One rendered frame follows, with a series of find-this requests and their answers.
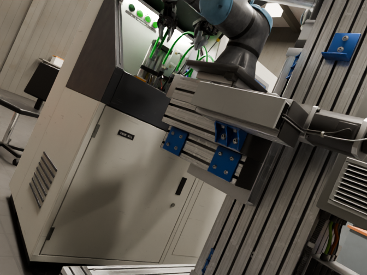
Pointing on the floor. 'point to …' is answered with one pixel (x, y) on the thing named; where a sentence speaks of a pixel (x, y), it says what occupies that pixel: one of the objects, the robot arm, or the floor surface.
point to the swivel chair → (45, 84)
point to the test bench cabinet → (63, 181)
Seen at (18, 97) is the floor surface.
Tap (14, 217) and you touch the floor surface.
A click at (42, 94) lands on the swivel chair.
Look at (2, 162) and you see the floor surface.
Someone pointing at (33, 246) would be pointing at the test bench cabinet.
